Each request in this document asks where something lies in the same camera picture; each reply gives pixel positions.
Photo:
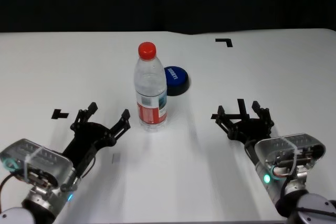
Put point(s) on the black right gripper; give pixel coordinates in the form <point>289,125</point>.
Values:
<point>249,129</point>

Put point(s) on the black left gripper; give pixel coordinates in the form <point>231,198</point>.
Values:
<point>86,137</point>

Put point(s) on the blue round push button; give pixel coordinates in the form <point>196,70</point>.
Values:
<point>176,77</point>

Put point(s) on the clear red-capped water bottle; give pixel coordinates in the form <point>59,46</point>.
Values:
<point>151,90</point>

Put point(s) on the long black T tape mark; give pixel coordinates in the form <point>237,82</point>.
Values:
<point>241,106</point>

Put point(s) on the small clear tape piece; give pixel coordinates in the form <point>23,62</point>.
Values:
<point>116,158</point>

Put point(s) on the short black T tape mark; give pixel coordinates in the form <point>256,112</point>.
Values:
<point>59,115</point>

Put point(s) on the black L-shaped tape mark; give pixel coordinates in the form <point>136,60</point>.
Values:
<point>228,41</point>

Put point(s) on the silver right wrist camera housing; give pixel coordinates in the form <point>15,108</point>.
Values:
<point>288,145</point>

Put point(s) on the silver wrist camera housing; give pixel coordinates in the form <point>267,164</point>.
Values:
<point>34,153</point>
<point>288,145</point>

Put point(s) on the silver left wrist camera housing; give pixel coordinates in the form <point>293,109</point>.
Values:
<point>34,153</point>

